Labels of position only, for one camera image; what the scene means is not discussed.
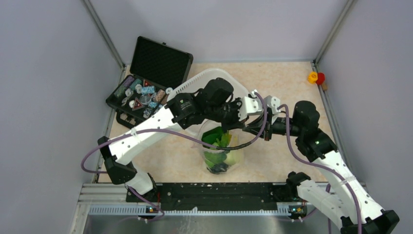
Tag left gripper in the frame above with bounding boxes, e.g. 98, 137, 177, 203
206, 97, 250, 134

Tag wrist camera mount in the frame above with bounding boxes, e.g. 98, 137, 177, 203
264, 96, 281, 124
238, 90, 263, 121

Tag white plastic basket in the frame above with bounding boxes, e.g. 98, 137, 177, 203
167, 68, 249, 130

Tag light green small cucumber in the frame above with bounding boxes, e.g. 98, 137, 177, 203
204, 152, 227, 167

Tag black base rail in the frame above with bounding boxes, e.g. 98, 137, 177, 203
77, 180, 323, 217

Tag red yellow emergency button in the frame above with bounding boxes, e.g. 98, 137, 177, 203
307, 72, 328, 91

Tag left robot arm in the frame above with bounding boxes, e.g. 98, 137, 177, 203
99, 77, 263, 202

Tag green leaf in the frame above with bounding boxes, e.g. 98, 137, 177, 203
212, 131, 232, 148

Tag black grape bunch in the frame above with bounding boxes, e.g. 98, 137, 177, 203
208, 163, 230, 174

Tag black open case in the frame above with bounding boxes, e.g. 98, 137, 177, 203
106, 36, 193, 129

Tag clear zip top bag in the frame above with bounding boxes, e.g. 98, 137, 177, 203
192, 120, 244, 174

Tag green bok choy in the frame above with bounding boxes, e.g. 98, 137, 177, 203
201, 126, 224, 145

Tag white radish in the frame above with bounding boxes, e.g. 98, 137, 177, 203
224, 150, 244, 166

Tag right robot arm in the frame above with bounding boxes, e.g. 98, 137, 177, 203
238, 97, 400, 234

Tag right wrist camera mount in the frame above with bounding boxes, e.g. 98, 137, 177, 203
264, 96, 281, 124

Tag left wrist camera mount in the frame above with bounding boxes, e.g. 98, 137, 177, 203
238, 90, 263, 121

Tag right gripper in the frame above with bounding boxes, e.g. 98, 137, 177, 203
243, 109, 303, 141

